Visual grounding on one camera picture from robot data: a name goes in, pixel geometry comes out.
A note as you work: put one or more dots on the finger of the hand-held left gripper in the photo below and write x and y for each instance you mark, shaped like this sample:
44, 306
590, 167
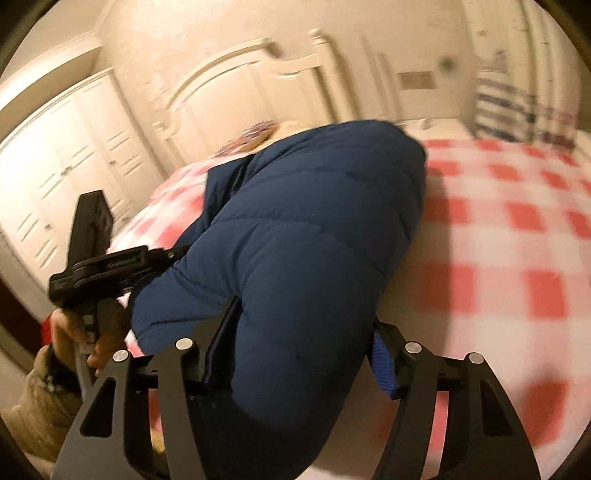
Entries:
171, 254

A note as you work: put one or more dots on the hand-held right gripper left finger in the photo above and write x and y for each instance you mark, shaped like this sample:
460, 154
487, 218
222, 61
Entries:
216, 353

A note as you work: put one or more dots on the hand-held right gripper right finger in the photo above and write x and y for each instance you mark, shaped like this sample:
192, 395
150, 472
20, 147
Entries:
381, 364

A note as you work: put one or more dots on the navy blue puffer jacket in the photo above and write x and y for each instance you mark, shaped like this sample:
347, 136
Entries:
295, 258

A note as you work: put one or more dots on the person's left forearm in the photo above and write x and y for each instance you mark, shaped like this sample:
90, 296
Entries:
44, 410

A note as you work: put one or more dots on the person's left hand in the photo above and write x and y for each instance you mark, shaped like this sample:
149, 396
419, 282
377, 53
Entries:
108, 341

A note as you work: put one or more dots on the red object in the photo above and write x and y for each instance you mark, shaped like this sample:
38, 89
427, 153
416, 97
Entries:
50, 330

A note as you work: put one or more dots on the cream wardrobe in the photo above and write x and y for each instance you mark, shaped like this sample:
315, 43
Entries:
69, 170

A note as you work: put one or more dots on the colourful patterned cushion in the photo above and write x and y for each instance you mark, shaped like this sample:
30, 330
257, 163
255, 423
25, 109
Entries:
251, 134

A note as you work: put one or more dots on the red white checkered blanket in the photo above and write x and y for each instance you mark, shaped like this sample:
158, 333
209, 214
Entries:
485, 258

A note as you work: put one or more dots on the cream wooden headboard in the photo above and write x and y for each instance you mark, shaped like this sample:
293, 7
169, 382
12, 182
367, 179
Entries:
244, 87

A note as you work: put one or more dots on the pale striped curtain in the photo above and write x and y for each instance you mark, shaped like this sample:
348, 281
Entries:
526, 78

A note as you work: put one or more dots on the wall switch plate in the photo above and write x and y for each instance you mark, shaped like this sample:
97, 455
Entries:
416, 81

